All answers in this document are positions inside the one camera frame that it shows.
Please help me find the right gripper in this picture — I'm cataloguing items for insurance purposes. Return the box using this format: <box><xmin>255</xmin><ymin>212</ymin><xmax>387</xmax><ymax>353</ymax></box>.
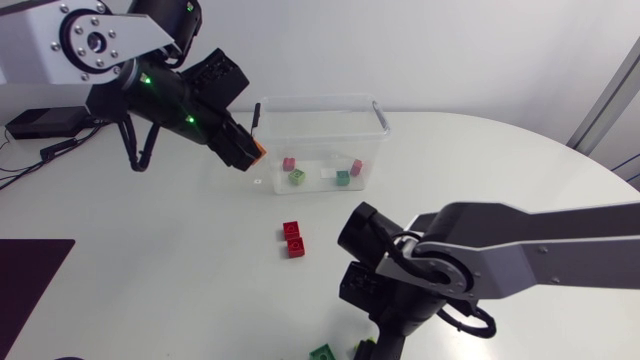
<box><xmin>368</xmin><ymin>319</ymin><xmax>426</xmax><ymax>360</ymax></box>

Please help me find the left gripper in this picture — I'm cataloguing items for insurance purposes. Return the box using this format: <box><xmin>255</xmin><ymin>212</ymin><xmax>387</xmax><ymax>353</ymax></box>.
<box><xmin>206</xmin><ymin>116</ymin><xmax>263</xmax><ymax>174</ymax></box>

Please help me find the orange toy brick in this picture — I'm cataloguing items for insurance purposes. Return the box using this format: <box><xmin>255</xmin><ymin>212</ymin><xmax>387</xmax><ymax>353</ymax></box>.
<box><xmin>251</xmin><ymin>139</ymin><xmax>268</xmax><ymax>167</ymax></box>

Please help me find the clear plastic container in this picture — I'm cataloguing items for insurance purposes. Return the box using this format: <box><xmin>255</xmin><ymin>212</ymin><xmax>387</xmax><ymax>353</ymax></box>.
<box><xmin>251</xmin><ymin>93</ymin><xmax>392</xmax><ymax>197</ymax></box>

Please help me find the black power brick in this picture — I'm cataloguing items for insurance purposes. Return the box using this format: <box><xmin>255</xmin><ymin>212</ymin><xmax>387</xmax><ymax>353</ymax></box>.
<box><xmin>4</xmin><ymin>105</ymin><xmax>95</xmax><ymax>141</ymax></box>

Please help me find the dark mat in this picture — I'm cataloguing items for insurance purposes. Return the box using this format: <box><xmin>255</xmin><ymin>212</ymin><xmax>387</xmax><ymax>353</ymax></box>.
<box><xmin>0</xmin><ymin>238</ymin><xmax>77</xmax><ymax>359</ymax></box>

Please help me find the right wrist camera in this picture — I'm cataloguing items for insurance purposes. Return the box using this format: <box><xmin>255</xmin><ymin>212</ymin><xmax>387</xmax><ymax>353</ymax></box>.
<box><xmin>338</xmin><ymin>260</ymin><xmax>387</xmax><ymax>317</ymax></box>

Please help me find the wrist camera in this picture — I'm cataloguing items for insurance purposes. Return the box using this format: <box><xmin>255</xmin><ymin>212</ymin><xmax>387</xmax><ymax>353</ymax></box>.
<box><xmin>338</xmin><ymin>260</ymin><xmax>387</xmax><ymax>317</ymax></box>
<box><xmin>180</xmin><ymin>47</ymin><xmax>250</xmax><ymax>110</ymax></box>

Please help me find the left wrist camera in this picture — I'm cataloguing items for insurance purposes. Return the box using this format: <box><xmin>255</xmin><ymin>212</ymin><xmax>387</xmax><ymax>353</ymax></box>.
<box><xmin>180</xmin><ymin>47</ymin><xmax>250</xmax><ymax>110</ymax></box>

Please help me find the black power cable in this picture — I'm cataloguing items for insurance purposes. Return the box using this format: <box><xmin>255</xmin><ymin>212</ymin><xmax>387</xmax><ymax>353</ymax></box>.
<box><xmin>0</xmin><ymin>122</ymin><xmax>109</xmax><ymax>193</ymax></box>

